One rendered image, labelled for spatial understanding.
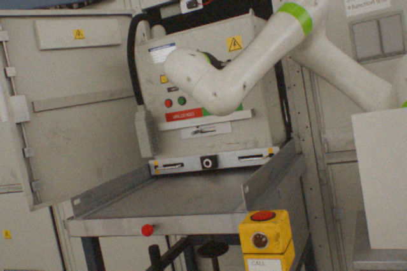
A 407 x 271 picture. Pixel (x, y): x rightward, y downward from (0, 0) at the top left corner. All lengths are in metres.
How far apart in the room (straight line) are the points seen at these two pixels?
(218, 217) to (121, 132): 0.86
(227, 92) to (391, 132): 0.38
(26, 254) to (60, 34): 1.40
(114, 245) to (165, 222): 1.05
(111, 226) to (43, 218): 1.22
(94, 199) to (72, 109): 0.47
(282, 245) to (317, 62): 0.72
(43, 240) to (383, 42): 1.97
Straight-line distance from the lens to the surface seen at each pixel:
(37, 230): 2.47
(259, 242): 0.75
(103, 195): 1.40
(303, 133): 1.62
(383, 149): 0.91
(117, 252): 2.15
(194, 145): 1.53
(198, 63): 1.04
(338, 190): 1.63
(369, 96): 1.23
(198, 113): 1.50
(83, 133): 1.70
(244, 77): 1.04
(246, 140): 1.45
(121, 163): 1.77
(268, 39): 1.13
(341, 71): 1.28
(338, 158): 1.62
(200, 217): 1.05
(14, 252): 2.68
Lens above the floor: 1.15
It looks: 5 degrees down
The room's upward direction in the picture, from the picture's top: 10 degrees counter-clockwise
